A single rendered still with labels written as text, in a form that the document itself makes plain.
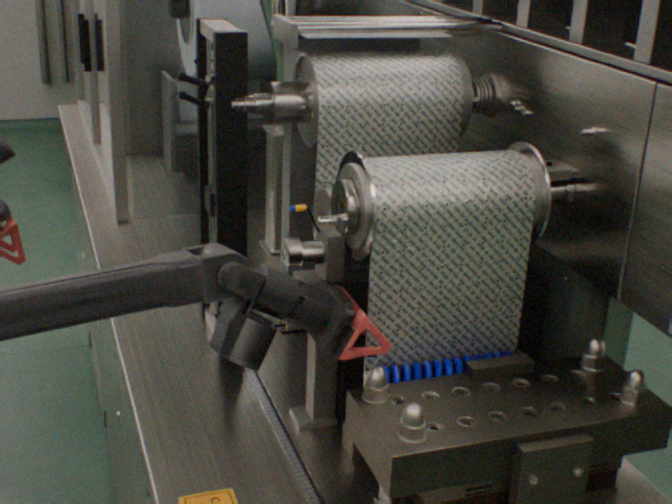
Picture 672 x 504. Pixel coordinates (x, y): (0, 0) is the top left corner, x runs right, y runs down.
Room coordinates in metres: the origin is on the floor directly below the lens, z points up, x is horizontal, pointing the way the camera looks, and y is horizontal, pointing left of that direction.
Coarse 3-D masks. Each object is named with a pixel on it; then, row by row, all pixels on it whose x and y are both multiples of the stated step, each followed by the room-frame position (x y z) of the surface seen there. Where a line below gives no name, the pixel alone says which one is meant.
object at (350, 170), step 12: (348, 168) 1.17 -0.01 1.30; (360, 180) 1.12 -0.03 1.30; (360, 192) 1.12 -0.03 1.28; (540, 192) 1.19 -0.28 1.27; (360, 204) 1.12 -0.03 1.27; (540, 204) 1.19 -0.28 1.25; (360, 216) 1.12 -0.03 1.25; (360, 228) 1.11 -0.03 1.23; (348, 240) 1.15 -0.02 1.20; (360, 240) 1.11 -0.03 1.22
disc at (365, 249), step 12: (348, 156) 1.18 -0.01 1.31; (360, 156) 1.14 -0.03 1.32; (360, 168) 1.14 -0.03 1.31; (372, 180) 1.11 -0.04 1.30; (372, 192) 1.10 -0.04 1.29; (372, 204) 1.09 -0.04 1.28; (372, 216) 1.09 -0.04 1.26; (372, 228) 1.09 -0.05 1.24; (372, 240) 1.09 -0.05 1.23; (348, 252) 1.17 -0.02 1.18; (360, 252) 1.12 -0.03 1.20
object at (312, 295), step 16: (304, 288) 1.05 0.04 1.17; (320, 288) 1.12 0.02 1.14; (304, 304) 1.04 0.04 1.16; (320, 304) 1.05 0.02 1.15; (336, 304) 1.06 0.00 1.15; (288, 320) 1.04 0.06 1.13; (304, 320) 1.04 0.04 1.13; (320, 320) 1.05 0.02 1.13; (336, 320) 1.04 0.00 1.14; (320, 336) 1.05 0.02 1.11
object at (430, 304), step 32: (384, 256) 1.11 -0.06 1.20; (416, 256) 1.12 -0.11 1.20; (448, 256) 1.14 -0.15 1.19; (480, 256) 1.15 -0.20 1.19; (512, 256) 1.17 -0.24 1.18; (384, 288) 1.11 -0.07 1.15; (416, 288) 1.12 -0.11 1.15; (448, 288) 1.14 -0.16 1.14; (480, 288) 1.15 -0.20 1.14; (512, 288) 1.17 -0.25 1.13; (384, 320) 1.11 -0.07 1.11; (416, 320) 1.12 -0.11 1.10; (448, 320) 1.14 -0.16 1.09; (480, 320) 1.16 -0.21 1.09; (512, 320) 1.17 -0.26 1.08; (416, 352) 1.12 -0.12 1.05; (448, 352) 1.14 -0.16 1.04; (480, 352) 1.16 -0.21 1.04; (512, 352) 1.18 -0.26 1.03
